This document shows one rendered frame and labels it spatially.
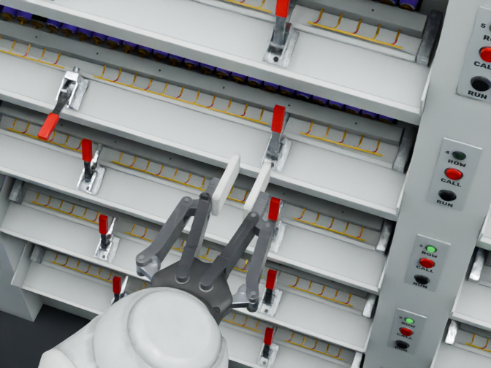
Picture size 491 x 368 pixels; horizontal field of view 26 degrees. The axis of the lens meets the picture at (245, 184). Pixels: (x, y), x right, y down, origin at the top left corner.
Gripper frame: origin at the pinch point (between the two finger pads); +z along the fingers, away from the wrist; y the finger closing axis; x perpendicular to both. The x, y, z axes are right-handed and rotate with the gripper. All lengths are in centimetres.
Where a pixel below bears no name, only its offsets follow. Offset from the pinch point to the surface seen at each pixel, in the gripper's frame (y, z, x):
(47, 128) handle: -26.2, 5.1, -6.4
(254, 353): -2, 20, -66
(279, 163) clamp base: 1.3, 10.3, -6.4
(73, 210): -34, 21, -44
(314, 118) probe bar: 3.7, 15.2, -2.7
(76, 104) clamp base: -25.4, 11.0, -7.5
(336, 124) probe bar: 6.4, 15.3, -2.7
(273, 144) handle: 0.2, 10.9, -4.3
